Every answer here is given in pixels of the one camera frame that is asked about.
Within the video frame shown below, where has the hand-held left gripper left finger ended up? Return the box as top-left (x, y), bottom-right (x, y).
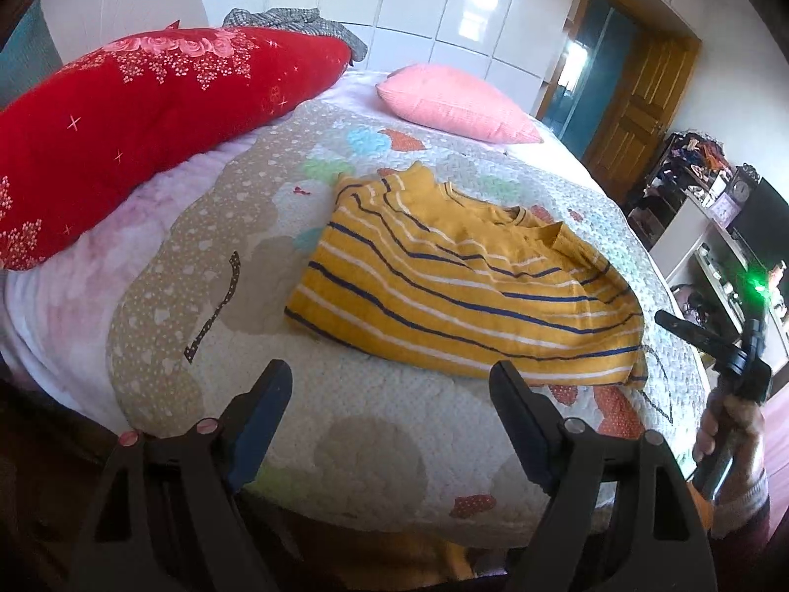
top-left (70, 359), bottom-right (294, 592)

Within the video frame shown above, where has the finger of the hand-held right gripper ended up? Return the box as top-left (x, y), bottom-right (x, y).
top-left (654, 309), bottom-right (744, 362)

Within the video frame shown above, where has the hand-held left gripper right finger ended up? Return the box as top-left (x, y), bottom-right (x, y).
top-left (488, 360), bottom-right (720, 592)

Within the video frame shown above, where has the yellow striped shirt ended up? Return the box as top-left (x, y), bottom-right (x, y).
top-left (284, 161), bottom-right (650, 391)

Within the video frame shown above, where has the person's right forearm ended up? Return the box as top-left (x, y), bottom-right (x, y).
top-left (706, 432), bottom-right (773, 568)

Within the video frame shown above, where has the pile of clothes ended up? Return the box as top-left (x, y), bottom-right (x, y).
top-left (641, 131), bottom-right (736, 214)

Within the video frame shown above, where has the person's right hand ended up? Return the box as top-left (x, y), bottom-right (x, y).
top-left (691, 390), bottom-right (766, 497)

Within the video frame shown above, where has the white cabinet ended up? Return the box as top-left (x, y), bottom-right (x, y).
top-left (650, 196), bottom-right (789, 362)

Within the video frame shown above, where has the white patterned quilt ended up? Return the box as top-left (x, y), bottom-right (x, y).
top-left (106, 95), bottom-right (711, 551)

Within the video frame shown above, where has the black television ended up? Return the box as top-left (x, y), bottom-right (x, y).
top-left (732, 178), bottom-right (789, 275)

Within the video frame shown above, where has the small table clock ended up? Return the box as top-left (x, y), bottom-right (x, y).
top-left (729, 163), bottom-right (763, 207)

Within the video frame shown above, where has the wooden door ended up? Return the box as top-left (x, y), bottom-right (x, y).
top-left (579, 30), bottom-right (704, 199)

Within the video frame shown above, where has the pink fleece blanket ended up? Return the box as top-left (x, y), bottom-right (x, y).
top-left (0, 68), bottom-right (562, 439)

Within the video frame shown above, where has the teal glass door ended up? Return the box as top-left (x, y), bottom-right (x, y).
top-left (551, 0), bottom-right (639, 164)

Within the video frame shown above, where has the pink pillow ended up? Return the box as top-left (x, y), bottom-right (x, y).
top-left (375, 63), bottom-right (545, 146)

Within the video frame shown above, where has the red floral pillow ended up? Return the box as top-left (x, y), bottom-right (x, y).
top-left (0, 26), bottom-right (354, 272)

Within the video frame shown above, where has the grey checked cloth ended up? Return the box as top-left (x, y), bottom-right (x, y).
top-left (222, 6), bottom-right (369, 64)

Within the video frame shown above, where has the teal cushion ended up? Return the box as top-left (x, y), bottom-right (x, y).
top-left (0, 0), bottom-right (64, 113)

